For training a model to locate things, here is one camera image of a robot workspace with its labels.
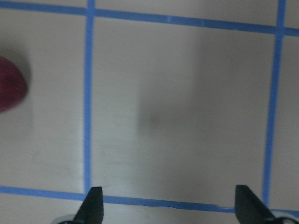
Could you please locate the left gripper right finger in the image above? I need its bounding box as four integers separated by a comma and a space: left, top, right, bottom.
235, 185, 276, 224

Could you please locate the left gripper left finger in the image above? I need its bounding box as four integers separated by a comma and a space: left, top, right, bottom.
73, 187, 104, 224

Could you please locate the dark red apple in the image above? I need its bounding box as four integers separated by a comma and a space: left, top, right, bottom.
0, 56, 28, 112

